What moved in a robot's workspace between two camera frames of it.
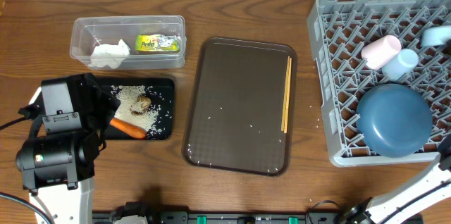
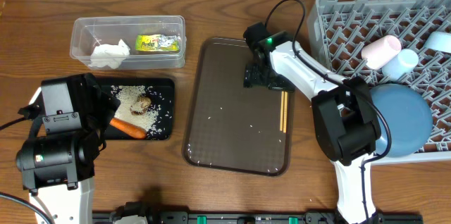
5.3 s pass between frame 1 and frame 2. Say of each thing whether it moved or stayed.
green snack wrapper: stayed
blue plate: stayed
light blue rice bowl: moved
